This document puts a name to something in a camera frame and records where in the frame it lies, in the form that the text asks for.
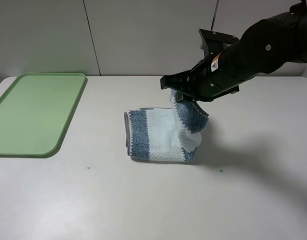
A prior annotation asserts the blue white striped towel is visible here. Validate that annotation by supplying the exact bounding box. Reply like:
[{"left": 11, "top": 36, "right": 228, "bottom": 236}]
[{"left": 124, "top": 90, "right": 209, "bottom": 163}]

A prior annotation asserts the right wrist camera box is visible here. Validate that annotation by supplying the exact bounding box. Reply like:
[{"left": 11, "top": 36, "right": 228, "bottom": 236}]
[{"left": 198, "top": 29, "right": 240, "bottom": 58}]

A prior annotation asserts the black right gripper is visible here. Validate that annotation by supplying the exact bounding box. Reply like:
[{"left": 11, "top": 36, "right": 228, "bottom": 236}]
[{"left": 160, "top": 52, "right": 244, "bottom": 118}]

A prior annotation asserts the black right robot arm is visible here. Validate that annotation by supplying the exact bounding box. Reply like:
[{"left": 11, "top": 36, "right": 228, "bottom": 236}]
[{"left": 160, "top": 0, "right": 307, "bottom": 102}]

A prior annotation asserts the green plastic tray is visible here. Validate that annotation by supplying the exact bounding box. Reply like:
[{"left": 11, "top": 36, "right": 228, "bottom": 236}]
[{"left": 0, "top": 73, "right": 87, "bottom": 157}]

